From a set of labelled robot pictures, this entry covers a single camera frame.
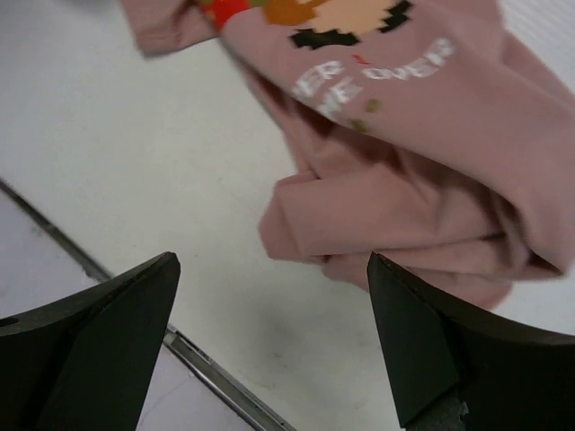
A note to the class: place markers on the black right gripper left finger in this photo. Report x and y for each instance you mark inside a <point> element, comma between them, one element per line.
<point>85,362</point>

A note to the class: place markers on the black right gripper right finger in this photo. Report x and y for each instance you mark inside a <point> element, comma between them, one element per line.
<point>454,366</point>

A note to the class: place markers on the pink printed t shirt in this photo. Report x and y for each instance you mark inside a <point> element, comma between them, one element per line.
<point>421,130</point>

